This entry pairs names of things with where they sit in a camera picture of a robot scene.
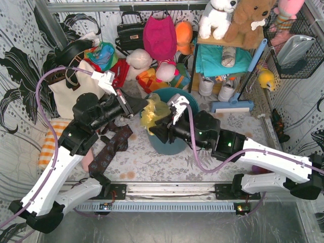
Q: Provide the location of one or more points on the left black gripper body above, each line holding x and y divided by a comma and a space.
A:
127, 106

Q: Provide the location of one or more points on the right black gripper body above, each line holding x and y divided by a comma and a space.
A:
171, 130

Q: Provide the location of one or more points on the yellow plastic trash bag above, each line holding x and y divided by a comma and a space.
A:
155, 110

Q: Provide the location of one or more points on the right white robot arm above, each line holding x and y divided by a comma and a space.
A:
301, 176

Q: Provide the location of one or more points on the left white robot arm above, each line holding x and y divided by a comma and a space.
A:
44, 207

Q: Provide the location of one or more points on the blue plastic trash bin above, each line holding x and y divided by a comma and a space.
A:
178, 145

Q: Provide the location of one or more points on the cream canvas tote bag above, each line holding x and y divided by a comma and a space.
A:
66, 98

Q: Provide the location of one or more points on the dark patterned necktie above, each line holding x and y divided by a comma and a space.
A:
116, 140

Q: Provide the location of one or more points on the red cloth garment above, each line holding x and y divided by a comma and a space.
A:
120, 68

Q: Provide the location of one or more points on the white plush bear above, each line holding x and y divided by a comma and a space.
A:
139, 61

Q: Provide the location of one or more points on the pink white plush doll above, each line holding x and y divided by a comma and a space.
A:
166, 71

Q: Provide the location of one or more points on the left white sneaker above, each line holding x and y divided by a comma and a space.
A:
205, 87

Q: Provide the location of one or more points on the white sneaker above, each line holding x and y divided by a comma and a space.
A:
205, 87
227, 90

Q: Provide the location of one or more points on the colorful scarf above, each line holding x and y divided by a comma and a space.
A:
102, 58

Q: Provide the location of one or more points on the pink sock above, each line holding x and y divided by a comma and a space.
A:
88, 158

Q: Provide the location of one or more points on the right white sneaker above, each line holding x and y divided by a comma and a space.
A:
227, 90

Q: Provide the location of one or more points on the black leather handbag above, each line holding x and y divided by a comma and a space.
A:
130, 36

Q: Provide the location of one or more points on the teal folded cloth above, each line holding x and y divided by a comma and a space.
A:
209, 57

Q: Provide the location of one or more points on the orange checkered towel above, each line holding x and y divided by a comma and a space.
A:
48, 148

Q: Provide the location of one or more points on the purple orange sock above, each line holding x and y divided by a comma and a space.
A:
256, 170

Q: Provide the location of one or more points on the grey striped plush fish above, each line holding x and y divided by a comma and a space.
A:
228, 56

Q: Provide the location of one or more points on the orange plush toy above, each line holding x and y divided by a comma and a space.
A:
184, 33

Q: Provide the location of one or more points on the wooden shelf board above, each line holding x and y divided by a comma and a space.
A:
235, 43

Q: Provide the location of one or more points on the black butterfly toy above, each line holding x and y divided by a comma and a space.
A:
279, 127

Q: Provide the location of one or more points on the yellow plush duck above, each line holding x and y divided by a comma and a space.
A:
265, 77

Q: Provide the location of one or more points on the white plush dog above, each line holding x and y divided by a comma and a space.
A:
216, 18

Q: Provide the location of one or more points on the brown plush dog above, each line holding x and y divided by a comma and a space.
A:
248, 19

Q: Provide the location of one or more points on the silver pouch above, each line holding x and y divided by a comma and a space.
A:
294, 49

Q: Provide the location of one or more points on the pink plush toy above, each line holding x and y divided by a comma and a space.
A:
286, 13

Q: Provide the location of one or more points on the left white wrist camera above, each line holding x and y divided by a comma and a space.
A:
105, 81

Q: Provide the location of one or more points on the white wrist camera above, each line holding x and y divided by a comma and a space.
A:
105, 81
177, 105

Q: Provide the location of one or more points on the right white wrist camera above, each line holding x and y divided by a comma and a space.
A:
177, 105

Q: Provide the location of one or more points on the blue handled broom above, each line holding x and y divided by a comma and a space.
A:
234, 104

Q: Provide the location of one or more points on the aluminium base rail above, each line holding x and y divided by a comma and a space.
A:
175, 197

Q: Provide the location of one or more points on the black wire basket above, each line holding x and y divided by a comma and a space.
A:
309, 63

